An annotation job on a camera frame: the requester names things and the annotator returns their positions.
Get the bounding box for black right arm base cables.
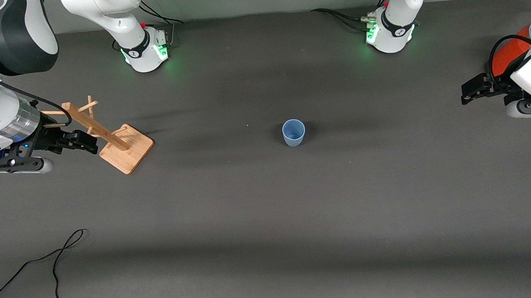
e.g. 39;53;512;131
111;0;186;52

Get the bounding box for black left arm base cables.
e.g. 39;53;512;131
309;0;394;34

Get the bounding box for light blue cup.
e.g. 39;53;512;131
281;118;307;148

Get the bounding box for black arm base cables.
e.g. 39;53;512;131
309;0;394;34
111;0;186;52

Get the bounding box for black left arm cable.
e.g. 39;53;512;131
487;34;531;88

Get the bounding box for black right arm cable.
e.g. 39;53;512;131
0;46;73;132

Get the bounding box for wooden cup rack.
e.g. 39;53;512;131
40;92;156;180

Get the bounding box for orange cylindrical can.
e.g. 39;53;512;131
489;17;531;79

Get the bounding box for thin black loose cable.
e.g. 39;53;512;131
0;227;116;298

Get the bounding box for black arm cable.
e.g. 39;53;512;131
0;46;73;132
487;34;531;88

